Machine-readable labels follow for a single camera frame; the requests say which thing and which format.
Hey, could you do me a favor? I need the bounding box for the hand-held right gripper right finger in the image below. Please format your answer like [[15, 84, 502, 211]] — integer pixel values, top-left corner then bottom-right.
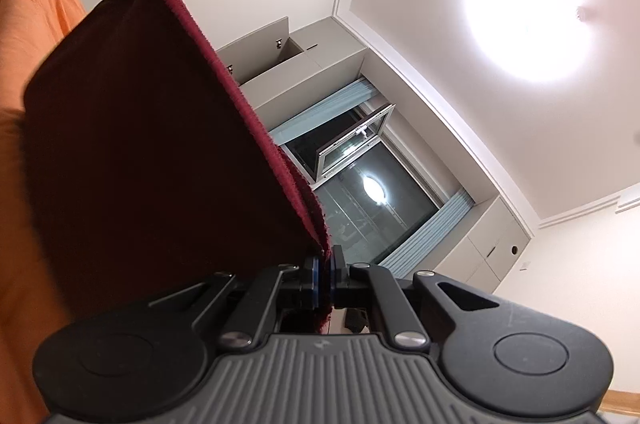
[[327, 245, 502, 351]]

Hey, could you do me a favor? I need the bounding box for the dark red knit sweater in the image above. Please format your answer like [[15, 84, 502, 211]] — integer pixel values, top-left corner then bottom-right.
[[22, 0, 334, 336]]

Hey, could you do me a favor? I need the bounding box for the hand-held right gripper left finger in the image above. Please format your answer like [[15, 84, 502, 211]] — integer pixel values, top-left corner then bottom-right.
[[147, 256, 324, 351]]

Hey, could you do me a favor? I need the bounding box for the grey built-in cabinet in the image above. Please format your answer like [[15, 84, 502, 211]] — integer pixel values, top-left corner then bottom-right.
[[215, 16, 532, 291]]

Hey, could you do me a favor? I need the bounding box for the round ceiling lamp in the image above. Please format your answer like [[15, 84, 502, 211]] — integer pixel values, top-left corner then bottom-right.
[[462, 0, 597, 83]]

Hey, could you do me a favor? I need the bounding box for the open grey cabinet door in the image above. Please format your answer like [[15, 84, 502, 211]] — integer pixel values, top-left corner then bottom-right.
[[216, 16, 292, 86]]

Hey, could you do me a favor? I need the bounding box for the light blue curtain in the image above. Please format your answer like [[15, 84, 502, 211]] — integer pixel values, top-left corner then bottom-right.
[[379, 193, 474, 281], [269, 78, 377, 146]]

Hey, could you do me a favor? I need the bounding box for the large window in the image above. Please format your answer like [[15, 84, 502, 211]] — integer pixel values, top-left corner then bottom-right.
[[279, 104, 442, 266]]

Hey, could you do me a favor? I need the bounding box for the open window sash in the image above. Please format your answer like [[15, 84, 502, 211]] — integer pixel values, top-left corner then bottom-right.
[[311, 103, 397, 181]]

